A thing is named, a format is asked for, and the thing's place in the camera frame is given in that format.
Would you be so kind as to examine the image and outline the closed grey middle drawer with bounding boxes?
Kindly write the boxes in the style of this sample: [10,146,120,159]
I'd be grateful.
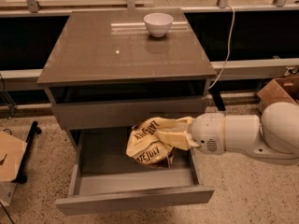
[51,98,206,130]

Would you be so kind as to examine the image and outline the black metal stand left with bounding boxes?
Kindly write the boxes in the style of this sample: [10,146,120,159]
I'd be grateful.
[13,121,42,184]

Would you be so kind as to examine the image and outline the grey drawer cabinet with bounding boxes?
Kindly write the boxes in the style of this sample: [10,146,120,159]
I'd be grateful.
[36,7,218,151]

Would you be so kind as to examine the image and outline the white power cable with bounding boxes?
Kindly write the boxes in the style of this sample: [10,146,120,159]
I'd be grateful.
[207,4,236,91]

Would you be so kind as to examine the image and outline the brown and yellow chip bag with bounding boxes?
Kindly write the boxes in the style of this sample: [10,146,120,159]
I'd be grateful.
[126,117,178,168]

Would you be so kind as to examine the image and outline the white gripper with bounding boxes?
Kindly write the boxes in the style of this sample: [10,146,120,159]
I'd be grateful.
[156,113,224,155]

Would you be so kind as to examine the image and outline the brown cardboard box right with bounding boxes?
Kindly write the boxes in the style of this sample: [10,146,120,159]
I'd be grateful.
[257,76,299,112]

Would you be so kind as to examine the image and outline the open grey bottom drawer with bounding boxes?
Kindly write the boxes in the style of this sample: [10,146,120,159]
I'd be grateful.
[55,127,214,216]

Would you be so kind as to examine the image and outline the black table leg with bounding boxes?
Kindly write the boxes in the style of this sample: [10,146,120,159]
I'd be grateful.
[209,88,226,111]

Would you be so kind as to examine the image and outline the white ceramic bowl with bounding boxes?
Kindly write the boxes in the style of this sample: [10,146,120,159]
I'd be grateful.
[143,13,174,37]

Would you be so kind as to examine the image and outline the brown cardboard piece left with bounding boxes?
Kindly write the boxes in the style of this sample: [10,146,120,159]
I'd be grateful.
[0,132,27,182]

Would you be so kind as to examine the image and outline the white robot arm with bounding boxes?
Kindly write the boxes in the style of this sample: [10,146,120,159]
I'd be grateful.
[157,102,299,165]

